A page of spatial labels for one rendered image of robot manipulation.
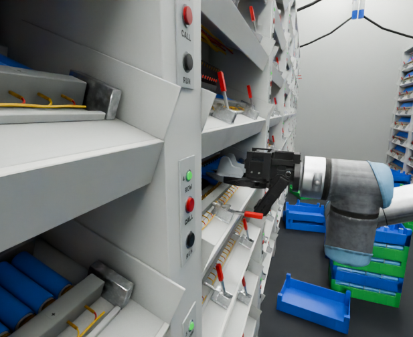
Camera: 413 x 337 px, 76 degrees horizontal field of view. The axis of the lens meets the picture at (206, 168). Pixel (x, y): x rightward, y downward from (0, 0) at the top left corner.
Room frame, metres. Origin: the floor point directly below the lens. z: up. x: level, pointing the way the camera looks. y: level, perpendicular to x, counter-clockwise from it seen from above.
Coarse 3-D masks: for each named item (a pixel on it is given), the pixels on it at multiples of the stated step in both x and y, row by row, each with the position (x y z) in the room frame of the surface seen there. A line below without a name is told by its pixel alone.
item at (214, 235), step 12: (240, 156) 0.93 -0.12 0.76; (204, 192) 0.60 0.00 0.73; (240, 192) 0.68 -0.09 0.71; (252, 192) 0.71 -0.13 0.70; (240, 204) 0.60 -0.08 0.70; (204, 228) 0.45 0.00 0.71; (216, 228) 0.46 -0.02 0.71; (228, 228) 0.48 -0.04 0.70; (204, 240) 0.33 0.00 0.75; (216, 240) 0.42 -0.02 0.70; (204, 252) 0.33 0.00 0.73; (216, 252) 0.41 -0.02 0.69; (204, 264) 0.33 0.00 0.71
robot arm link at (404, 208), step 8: (400, 192) 0.59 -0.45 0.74; (408, 192) 0.59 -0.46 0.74; (392, 200) 0.59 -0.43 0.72; (400, 200) 0.58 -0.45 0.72; (408, 200) 0.57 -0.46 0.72; (328, 208) 0.65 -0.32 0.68; (392, 208) 0.58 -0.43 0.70; (400, 208) 0.58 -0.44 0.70; (408, 208) 0.57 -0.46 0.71; (384, 216) 0.59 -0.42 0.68; (392, 216) 0.58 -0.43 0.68; (400, 216) 0.57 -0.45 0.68; (408, 216) 0.57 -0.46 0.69; (384, 224) 0.59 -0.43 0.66; (392, 224) 0.59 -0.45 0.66
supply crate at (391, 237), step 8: (400, 224) 1.24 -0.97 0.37; (376, 232) 1.15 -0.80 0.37; (384, 232) 1.14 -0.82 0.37; (392, 232) 1.24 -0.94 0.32; (408, 232) 1.11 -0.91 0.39; (376, 240) 1.15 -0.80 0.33; (384, 240) 1.14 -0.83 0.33; (392, 240) 1.13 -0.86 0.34; (400, 240) 1.12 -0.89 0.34; (408, 240) 1.11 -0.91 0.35
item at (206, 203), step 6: (222, 186) 0.61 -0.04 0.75; (228, 186) 0.63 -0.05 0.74; (234, 186) 0.68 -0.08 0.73; (216, 192) 0.56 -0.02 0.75; (222, 192) 0.58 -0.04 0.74; (228, 192) 0.62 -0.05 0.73; (234, 192) 0.64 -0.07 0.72; (204, 198) 0.51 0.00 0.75; (210, 198) 0.52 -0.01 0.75; (216, 198) 0.54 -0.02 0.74; (204, 204) 0.49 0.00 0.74; (210, 204) 0.50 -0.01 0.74; (204, 210) 0.47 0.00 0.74; (204, 216) 0.47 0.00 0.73
